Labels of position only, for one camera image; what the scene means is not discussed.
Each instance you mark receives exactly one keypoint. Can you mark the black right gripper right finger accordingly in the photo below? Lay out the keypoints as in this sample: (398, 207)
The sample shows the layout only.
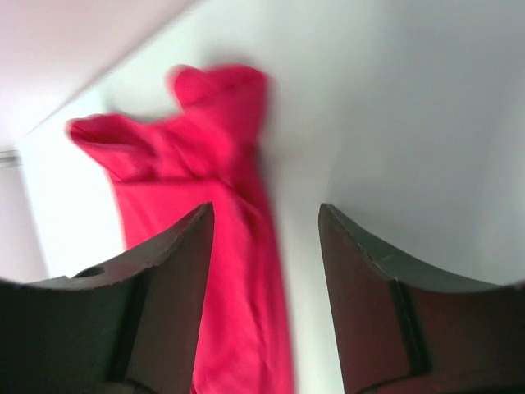
(404, 326)

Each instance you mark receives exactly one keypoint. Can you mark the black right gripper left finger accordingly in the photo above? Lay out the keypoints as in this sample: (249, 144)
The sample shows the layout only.
(128, 325)

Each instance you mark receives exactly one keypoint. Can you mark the magenta pink t shirt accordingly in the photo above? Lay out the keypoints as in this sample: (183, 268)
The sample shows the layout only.
(208, 153)

